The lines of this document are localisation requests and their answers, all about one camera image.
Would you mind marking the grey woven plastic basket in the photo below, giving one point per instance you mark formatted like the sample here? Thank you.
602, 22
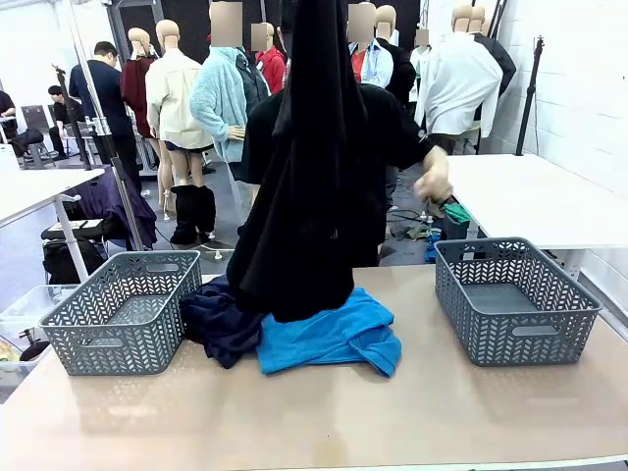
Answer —
515, 338
122, 343

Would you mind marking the small mannequin in white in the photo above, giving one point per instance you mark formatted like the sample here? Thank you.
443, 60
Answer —
421, 59

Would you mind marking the mannequin in black coat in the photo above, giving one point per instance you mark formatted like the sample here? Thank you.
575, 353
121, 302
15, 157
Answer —
402, 68

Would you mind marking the purple cloth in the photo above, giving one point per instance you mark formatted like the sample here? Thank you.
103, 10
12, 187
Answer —
113, 196

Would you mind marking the clear plastic bin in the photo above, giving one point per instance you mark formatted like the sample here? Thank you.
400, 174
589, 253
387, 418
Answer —
19, 314

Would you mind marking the mannequin in white shirt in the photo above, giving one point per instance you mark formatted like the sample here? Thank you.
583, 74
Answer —
461, 88

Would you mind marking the mannequin in maroon dress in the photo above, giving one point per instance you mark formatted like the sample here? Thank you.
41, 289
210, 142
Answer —
132, 83

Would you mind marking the black office chair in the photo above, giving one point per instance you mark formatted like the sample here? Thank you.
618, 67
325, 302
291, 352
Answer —
36, 127

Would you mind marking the bright blue garment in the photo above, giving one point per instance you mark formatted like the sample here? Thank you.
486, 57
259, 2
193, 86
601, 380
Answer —
333, 333

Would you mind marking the background person seated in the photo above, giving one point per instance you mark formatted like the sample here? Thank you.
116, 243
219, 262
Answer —
7, 113

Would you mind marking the black tripod stand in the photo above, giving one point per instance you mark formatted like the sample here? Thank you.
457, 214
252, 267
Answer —
73, 127
530, 98

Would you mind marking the person's left forearm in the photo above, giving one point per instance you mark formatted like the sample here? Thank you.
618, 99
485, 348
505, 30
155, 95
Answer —
436, 162

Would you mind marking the background person in black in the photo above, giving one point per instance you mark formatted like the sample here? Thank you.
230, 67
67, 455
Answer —
61, 113

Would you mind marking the white table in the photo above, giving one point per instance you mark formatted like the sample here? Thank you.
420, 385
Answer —
530, 201
29, 189

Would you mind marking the mannequin in cream jacket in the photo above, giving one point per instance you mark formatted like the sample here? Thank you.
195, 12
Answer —
169, 98

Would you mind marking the black garment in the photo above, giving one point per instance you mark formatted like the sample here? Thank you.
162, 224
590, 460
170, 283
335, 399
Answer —
314, 172

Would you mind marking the person's left hand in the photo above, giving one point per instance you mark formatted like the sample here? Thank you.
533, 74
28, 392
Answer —
434, 189

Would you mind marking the mannequin in red jacket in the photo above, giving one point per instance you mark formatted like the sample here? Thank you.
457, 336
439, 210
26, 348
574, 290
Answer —
272, 68

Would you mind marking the background person in navy shirt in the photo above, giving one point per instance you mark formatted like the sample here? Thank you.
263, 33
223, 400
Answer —
105, 98

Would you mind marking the mannequin in light-blue fleece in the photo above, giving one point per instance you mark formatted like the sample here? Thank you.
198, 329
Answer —
216, 98

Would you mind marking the mannequin in pale blue shirt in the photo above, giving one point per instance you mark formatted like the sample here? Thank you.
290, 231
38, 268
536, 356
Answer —
375, 64

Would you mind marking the silver frame pole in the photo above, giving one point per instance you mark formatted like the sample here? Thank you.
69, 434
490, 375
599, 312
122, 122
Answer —
86, 64

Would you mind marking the person in black t-shirt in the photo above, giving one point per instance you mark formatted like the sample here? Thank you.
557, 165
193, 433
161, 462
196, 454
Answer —
387, 127

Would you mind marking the small navy garment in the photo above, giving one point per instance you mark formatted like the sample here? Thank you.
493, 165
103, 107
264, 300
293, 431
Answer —
221, 319

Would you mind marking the green cloth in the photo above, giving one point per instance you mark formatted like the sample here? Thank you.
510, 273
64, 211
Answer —
457, 213

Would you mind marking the mannequin in black top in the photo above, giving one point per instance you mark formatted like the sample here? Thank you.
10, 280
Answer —
505, 64

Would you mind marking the black bag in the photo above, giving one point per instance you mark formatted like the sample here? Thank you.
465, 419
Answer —
64, 260

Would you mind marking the blue item on floor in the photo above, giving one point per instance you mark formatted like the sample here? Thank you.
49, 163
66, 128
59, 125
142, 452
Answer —
433, 250

